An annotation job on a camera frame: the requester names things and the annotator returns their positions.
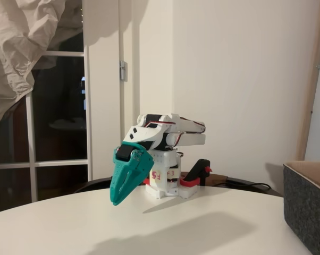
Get grey felt box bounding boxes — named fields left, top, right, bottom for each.
left=283, top=160, right=320, bottom=255

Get metal door hinge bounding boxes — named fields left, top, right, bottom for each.
left=119, top=60, right=127, bottom=81

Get light wooden frame post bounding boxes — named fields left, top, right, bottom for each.
left=295, top=0, right=320, bottom=162

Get white glazed door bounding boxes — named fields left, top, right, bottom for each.
left=0, top=0, right=121, bottom=215

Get beige curtain cloth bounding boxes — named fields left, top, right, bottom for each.
left=0, top=0, right=84, bottom=141

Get dark brown chair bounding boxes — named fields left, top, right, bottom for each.
left=74, top=172, right=284, bottom=199

